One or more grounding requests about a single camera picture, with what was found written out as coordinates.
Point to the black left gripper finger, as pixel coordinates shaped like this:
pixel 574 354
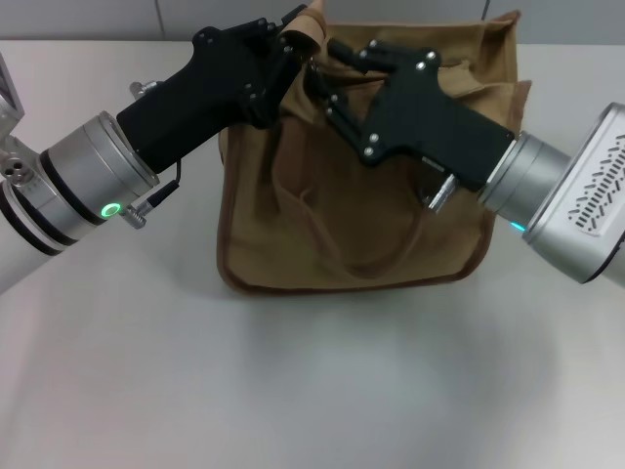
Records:
pixel 276 83
pixel 288 18

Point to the khaki canvas food bag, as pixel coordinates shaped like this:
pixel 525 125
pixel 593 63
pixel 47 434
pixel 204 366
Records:
pixel 342 234

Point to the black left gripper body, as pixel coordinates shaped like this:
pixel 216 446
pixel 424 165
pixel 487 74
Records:
pixel 195 102

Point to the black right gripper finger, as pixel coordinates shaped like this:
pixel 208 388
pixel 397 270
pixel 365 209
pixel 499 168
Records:
pixel 349 122
pixel 371 56

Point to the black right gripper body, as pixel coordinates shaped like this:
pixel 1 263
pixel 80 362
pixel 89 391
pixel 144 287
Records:
pixel 429 117

